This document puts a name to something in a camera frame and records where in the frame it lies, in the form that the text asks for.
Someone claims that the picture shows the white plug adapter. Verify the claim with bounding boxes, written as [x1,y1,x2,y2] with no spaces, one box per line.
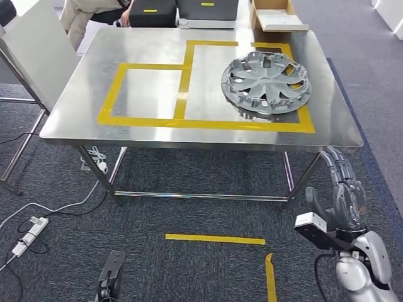
[80,145,109,174]

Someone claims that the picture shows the white furniture panel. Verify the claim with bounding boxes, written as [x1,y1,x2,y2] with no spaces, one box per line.
[371,0,403,42]

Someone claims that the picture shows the white desk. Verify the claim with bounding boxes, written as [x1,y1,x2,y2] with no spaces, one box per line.
[0,0,81,197]

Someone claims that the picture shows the white floor cable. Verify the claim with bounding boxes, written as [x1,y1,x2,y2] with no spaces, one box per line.
[0,179,100,272]

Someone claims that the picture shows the yellow workbench tape outline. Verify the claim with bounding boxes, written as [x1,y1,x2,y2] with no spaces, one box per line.
[97,40,315,135]

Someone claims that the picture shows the black floor cable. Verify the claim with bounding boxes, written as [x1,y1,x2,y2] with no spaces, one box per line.
[5,189,109,302]

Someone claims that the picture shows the black zip case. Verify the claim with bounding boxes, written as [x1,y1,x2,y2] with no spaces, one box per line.
[128,0,178,28]
[0,0,17,26]

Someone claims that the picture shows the white power strip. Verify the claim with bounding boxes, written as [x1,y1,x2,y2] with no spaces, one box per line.
[12,216,49,258]

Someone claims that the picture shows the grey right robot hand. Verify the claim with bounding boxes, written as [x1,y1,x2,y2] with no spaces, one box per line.
[305,145,368,233]

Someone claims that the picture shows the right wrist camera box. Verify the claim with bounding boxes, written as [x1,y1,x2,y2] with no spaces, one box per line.
[294,211,368,252]

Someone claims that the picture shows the white flat box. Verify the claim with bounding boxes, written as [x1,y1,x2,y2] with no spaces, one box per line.
[256,9,310,33]

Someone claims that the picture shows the brown cardboard box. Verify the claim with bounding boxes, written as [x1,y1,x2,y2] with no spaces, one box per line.
[249,0,297,32]

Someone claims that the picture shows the grey laptop box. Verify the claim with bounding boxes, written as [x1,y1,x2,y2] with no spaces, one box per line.
[175,0,239,30]

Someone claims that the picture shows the grey plastic hubcap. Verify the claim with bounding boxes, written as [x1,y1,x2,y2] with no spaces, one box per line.
[220,50,312,116]

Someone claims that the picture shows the person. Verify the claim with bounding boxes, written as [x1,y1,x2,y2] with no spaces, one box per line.
[60,0,133,52]

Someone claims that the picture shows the yellow floor tape strip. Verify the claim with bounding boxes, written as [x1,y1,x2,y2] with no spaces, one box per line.
[263,252,278,302]
[165,233,266,246]

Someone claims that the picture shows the metal top workbench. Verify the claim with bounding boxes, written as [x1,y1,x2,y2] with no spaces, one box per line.
[39,0,364,213]

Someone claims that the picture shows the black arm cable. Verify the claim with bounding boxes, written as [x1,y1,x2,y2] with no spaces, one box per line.
[314,252,336,302]

